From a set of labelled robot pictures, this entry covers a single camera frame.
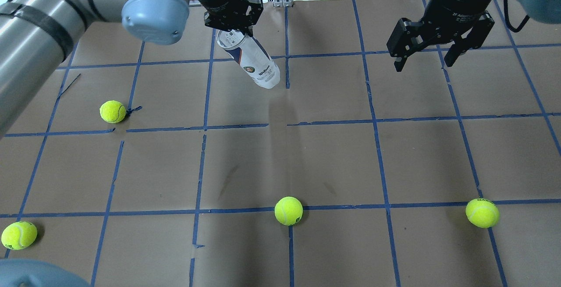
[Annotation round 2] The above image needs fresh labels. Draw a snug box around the tennis ball far corner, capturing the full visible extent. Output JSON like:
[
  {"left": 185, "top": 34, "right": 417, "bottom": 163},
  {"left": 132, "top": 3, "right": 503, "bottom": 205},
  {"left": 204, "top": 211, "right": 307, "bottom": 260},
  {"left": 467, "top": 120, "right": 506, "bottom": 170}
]
[{"left": 1, "top": 221, "right": 38, "bottom": 250}]

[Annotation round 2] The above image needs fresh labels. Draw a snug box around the brown paper table cover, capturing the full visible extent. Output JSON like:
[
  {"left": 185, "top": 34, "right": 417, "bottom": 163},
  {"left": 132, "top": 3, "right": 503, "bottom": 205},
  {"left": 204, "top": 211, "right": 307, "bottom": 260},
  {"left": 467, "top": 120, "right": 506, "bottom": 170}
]
[{"left": 0, "top": 0, "right": 561, "bottom": 287}]

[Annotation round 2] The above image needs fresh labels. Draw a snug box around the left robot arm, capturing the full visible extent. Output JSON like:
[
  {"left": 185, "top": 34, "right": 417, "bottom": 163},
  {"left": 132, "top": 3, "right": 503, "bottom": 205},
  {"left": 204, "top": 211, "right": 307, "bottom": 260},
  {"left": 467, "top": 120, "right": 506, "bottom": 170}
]
[{"left": 1, "top": 0, "right": 269, "bottom": 287}]

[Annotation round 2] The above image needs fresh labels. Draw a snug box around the tennis ball by base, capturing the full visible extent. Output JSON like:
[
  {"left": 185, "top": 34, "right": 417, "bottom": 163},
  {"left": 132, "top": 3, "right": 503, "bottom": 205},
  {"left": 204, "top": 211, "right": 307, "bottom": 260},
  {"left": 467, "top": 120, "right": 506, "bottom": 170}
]
[{"left": 465, "top": 198, "right": 501, "bottom": 229}]

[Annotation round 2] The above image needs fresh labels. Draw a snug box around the tennis ball near centre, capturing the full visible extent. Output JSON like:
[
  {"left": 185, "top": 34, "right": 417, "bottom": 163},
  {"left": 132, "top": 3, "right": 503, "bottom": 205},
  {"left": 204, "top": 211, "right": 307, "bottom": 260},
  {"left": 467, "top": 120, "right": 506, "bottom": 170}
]
[{"left": 274, "top": 196, "right": 303, "bottom": 227}]

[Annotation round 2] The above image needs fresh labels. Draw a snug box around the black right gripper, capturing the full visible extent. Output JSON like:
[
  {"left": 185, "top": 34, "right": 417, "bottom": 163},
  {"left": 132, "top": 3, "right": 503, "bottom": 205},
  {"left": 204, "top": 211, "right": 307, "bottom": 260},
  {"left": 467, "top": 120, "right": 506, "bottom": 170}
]
[{"left": 387, "top": 0, "right": 495, "bottom": 73}]

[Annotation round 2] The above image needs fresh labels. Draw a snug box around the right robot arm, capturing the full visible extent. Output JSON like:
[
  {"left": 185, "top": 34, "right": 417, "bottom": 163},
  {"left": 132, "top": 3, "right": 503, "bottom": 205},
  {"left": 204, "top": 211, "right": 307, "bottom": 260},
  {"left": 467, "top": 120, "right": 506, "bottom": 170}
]
[{"left": 387, "top": 0, "right": 561, "bottom": 72}]

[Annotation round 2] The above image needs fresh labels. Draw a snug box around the clear tennis ball can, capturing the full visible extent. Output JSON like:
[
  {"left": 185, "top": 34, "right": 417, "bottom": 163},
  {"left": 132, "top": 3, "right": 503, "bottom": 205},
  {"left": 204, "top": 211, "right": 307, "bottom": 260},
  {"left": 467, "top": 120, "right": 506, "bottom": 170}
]
[{"left": 216, "top": 31, "right": 280, "bottom": 89}]

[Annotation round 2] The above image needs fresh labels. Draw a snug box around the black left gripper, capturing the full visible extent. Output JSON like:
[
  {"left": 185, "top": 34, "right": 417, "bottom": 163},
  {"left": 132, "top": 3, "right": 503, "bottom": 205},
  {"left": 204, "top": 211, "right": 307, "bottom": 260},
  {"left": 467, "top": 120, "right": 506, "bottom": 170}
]
[{"left": 198, "top": 0, "right": 264, "bottom": 37}]

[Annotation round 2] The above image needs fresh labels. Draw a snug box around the tennis ball on loose tape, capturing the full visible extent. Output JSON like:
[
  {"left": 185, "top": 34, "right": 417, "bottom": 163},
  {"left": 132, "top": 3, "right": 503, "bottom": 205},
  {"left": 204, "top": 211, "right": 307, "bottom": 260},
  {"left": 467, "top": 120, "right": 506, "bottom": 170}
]
[{"left": 99, "top": 100, "right": 128, "bottom": 124}]

